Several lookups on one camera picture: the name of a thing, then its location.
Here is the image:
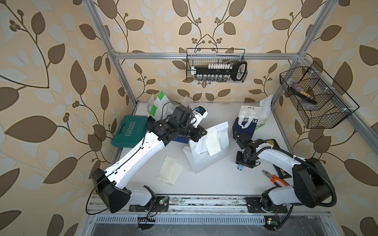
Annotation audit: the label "white bag back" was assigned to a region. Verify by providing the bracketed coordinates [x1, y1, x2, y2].
[183, 122, 229, 174]

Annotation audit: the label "green white cool tea bag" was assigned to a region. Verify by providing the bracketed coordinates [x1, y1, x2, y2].
[149, 91, 174, 121]

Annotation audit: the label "blue takeaway bag white handles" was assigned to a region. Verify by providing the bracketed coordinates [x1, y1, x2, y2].
[175, 95, 189, 144]

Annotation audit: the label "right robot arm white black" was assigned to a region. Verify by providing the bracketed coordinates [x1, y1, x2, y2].
[233, 132, 337, 212]

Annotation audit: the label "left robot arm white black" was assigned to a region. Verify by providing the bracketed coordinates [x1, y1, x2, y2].
[92, 105, 208, 213]

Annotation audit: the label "black yellow-labelled device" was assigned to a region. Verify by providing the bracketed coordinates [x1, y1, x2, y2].
[266, 139, 292, 180]

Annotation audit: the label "white green bag right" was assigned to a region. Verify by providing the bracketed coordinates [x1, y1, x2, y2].
[256, 95, 273, 129]

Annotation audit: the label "green plastic tool case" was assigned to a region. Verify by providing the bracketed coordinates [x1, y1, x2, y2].
[111, 116, 148, 148]

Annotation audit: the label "black socket set holder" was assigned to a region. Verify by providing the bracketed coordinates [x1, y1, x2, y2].
[188, 61, 248, 83]

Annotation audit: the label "object in right basket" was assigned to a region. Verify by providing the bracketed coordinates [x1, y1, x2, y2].
[289, 86, 318, 105]

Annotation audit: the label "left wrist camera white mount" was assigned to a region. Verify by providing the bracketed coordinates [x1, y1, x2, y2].
[191, 106, 208, 128]

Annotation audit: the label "orange handled pliers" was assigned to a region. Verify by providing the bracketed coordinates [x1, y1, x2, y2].
[262, 170, 289, 187]

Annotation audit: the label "back wire basket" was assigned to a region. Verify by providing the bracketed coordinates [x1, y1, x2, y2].
[185, 48, 248, 83]

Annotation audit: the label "wire basket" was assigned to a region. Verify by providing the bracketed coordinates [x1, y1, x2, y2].
[280, 62, 360, 129]
[185, 48, 248, 83]

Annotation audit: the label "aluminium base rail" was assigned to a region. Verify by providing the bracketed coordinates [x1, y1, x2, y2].
[85, 194, 331, 216]

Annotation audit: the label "right wire basket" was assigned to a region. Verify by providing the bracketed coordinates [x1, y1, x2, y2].
[280, 62, 360, 129]

